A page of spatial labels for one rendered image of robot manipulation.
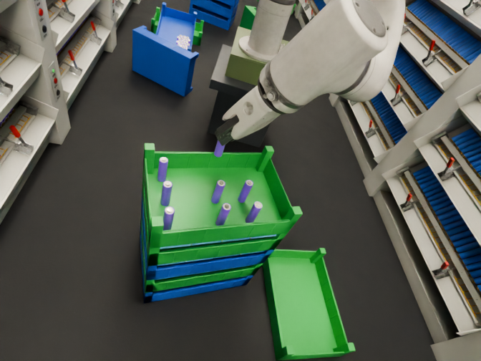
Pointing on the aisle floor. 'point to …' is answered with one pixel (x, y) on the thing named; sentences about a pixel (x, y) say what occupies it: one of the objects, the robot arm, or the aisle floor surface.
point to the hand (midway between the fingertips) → (228, 132)
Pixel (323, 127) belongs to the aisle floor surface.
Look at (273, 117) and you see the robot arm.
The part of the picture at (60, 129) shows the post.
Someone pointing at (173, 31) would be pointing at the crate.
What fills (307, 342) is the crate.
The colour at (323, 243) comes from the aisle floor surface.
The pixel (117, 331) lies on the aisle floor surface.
